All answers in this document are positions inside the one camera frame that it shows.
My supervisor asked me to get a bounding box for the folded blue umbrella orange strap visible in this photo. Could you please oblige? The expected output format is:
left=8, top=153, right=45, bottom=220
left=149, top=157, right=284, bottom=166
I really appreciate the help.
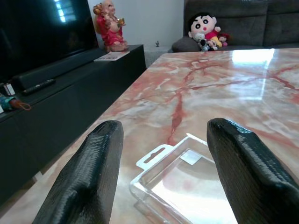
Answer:
left=0, top=92, right=32, bottom=112

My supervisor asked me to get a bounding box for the small white black plush toy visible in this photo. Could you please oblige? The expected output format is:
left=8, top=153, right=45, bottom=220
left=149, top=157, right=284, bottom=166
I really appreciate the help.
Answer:
left=195, top=32, right=219, bottom=52

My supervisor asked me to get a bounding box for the black flat screen television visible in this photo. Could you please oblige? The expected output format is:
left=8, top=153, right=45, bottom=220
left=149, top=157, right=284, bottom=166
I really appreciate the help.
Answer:
left=0, top=0, right=99, bottom=83

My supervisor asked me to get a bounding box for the dark grey cushion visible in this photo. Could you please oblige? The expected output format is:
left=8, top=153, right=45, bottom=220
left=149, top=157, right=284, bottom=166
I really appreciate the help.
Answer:
left=171, top=36, right=202, bottom=53

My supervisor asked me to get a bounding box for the small red-haired doll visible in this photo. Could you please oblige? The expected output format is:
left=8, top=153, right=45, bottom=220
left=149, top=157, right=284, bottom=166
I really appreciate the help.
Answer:
left=217, top=32, right=231, bottom=47

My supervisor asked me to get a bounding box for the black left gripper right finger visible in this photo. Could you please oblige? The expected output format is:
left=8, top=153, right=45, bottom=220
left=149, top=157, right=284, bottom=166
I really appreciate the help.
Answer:
left=206, top=117, right=299, bottom=224

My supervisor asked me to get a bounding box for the black soundbar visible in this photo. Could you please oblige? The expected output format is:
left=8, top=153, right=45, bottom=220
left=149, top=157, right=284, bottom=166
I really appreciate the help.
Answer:
left=12, top=48, right=108, bottom=91

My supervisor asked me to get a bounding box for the black-haired boy plush doll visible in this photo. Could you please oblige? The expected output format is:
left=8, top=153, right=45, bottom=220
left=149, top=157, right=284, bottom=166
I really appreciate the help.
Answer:
left=188, top=11, right=222, bottom=49

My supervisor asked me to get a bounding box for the black remote control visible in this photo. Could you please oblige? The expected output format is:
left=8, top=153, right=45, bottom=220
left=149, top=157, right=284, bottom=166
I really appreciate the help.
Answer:
left=22, top=78, right=57, bottom=95

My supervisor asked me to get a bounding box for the black low television cabinet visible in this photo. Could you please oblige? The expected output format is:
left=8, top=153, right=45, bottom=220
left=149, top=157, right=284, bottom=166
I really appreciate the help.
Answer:
left=0, top=44, right=147, bottom=206

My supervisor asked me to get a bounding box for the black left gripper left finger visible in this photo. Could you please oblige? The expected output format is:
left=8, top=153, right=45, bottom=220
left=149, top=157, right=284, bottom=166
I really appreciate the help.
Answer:
left=32, top=119, right=124, bottom=224

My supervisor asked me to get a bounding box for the white printed booklet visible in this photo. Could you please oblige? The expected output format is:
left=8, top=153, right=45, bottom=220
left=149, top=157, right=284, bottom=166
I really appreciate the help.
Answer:
left=93, top=50, right=130, bottom=63

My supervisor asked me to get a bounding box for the small red white box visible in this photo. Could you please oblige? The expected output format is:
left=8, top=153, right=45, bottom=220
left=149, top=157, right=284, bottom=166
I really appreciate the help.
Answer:
left=2, top=82, right=16, bottom=97

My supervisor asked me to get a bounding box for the clear plastic blister pack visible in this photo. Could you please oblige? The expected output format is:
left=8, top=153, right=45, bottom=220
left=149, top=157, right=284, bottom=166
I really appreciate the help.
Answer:
left=129, top=133, right=238, bottom=224

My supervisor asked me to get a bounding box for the red laughing Buddha statue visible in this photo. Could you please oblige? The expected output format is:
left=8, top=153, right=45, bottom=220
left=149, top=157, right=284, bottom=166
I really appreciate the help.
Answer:
left=93, top=0, right=129, bottom=52

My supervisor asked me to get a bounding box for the dark grey fabric sofa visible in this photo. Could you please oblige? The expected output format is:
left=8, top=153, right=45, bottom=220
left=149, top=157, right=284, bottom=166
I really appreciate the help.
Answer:
left=171, top=0, right=299, bottom=53

